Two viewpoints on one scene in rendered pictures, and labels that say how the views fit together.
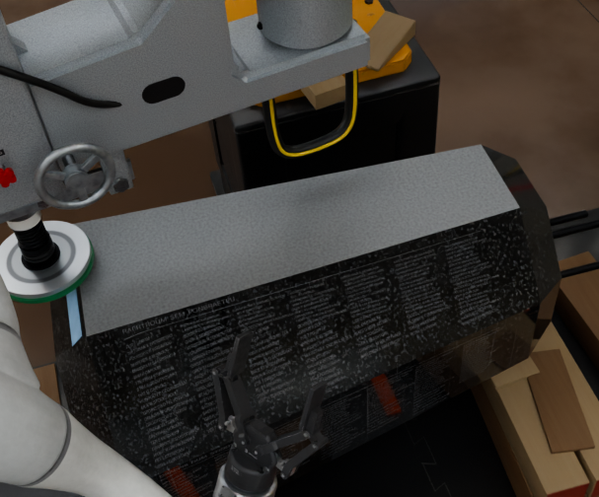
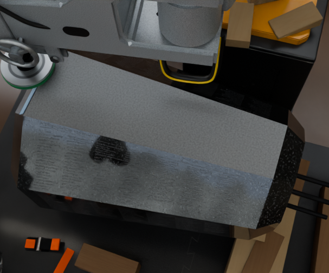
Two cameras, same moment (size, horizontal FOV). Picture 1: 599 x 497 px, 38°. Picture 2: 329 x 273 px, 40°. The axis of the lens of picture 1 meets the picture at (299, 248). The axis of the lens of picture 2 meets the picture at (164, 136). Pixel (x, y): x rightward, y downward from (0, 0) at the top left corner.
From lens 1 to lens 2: 0.89 m
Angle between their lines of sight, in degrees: 26
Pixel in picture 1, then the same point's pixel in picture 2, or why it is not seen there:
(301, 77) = (166, 56)
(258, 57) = (146, 33)
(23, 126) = not seen: outside the picture
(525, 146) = not seen: outside the picture
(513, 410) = (236, 251)
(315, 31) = (178, 38)
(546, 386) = (261, 251)
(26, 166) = not seen: outside the picture
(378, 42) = (291, 20)
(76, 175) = (13, 54)
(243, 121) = not seen: hidden behind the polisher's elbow
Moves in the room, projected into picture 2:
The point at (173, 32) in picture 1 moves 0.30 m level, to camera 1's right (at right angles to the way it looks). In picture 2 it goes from (80, 8) to (173, 51)
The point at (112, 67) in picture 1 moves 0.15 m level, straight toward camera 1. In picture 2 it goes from (43, 11) to (21, 53)
